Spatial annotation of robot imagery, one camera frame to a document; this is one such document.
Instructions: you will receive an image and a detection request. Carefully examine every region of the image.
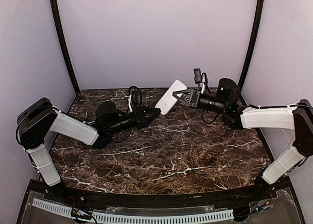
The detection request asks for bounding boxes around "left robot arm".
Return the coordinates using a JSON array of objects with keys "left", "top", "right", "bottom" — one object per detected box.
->
[{"left": 16, "top": 97, "right": 161, "bottom": 187}]

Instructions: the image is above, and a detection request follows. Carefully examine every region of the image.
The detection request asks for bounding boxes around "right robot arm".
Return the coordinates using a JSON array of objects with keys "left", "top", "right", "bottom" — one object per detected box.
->
[{"left": 171, "top": 78, "right": 313, "bottom": 200}]

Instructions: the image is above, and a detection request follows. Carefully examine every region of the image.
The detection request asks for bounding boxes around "black frame post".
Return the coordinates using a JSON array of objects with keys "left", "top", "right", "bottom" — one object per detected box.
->
[
  {"left": 50, "top": 0, "right": 80, "bottom": 95},
  {"left": 238, "top": 0, "right": 264, "bottom": 90}
]

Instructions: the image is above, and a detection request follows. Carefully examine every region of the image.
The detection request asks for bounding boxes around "left black frame post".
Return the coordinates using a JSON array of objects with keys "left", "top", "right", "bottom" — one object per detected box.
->
[{"left": 50, "top": 0, "right": 80, "bottom": 95}]

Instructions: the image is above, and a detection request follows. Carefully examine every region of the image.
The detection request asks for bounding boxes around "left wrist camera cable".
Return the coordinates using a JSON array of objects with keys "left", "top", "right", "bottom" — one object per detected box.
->
[{"left": 128, "top": 86, "right": 144, "bottom": 107}]

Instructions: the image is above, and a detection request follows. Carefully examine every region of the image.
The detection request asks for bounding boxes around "white remote control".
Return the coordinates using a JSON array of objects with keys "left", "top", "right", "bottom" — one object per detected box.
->
[{"left": 155, "top": 80, "right": 187, "bottom": 115}]

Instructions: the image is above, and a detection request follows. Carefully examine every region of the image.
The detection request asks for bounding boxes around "right black frame post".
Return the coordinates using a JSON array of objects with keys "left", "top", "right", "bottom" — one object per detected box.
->
[{"left": 238, "top": 0, "right": 264, "bottom": 90}]

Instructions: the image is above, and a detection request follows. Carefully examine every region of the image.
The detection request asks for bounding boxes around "black front rail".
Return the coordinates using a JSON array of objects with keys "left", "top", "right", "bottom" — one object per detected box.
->
[{"left": 24, "top": 179, "right": 291, "bottom": 214}]

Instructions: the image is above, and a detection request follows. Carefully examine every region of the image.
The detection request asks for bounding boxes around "white cable duct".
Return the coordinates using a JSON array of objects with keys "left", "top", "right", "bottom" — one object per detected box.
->
[{"left": 32, "top": 198, "right": 234, "bottom": 224}]

